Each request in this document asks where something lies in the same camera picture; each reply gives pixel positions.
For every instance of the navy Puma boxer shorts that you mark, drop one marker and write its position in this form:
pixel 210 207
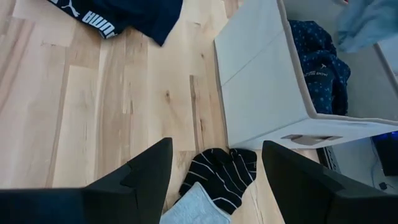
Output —
pixel 140 15

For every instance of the pale blue-grey shirt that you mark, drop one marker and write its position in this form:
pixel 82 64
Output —
pixel 367 25

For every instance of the navy dotted button shirt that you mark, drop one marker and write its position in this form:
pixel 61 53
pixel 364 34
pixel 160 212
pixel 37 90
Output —
pixel 323 71

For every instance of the grey sock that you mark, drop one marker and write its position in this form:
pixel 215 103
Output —
pixel 196 207

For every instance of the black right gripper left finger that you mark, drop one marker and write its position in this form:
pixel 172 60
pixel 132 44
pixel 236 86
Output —
pixel 140 193

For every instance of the beige fabric storage box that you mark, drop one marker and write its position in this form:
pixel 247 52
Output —
pixel 264 93

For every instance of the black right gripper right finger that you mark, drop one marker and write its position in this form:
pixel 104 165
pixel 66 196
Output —
pixel 311 193

